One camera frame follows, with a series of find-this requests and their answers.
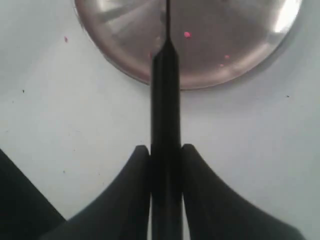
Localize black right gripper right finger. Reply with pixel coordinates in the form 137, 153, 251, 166
181, 144, 305, 240

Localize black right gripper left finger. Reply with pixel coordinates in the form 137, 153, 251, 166
41, 145, 151, 240

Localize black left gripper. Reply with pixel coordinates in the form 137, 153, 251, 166
0, 151, 66, 240

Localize black knife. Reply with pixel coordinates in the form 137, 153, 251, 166
150, 0, 183, 240

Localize round steel plate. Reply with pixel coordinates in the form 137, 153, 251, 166
74, 0, 302, 90

